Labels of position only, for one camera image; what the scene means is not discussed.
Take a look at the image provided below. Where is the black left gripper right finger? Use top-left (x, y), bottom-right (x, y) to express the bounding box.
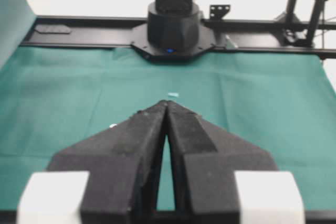
top-left (166, 101), bottom-right (278, 215)

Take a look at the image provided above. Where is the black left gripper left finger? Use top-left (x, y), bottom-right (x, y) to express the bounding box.
top-left (47, 101), bottom-right (167, 218)

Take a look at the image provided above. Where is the small light tape piece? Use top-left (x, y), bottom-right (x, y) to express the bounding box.
top-left (168, 92), bottom-right (179, 98)

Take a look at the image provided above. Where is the green table cloth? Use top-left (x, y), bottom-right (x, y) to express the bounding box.
top-left (1, 0), bottom-right (335, 210)

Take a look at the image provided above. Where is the black flat plate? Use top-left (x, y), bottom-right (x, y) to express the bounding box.
top-left (34, 24), bottom-right (71, 34)

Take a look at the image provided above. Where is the black corner bracket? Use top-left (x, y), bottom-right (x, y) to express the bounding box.
top-left (209, 4), bottom-right (231, 20)

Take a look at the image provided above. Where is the black aluminium frame rail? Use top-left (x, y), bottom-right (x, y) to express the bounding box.
top-left (20, 16), bottom-right (335, 62)

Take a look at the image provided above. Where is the black camera stand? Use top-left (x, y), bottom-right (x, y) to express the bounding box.
top-left (275, 0), bottom-right (335, 48)

